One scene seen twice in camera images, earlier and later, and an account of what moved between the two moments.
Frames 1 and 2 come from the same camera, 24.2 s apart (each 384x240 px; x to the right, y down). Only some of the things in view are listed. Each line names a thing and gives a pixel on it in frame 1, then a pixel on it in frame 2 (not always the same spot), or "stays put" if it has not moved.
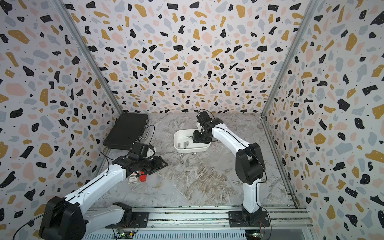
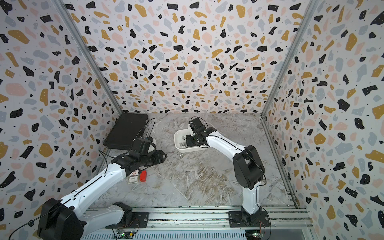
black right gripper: [195, 139] -> [188, 142]
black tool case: [127, 130] stays put
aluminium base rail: [274, 222] stays put
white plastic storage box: [183, 141] stays put
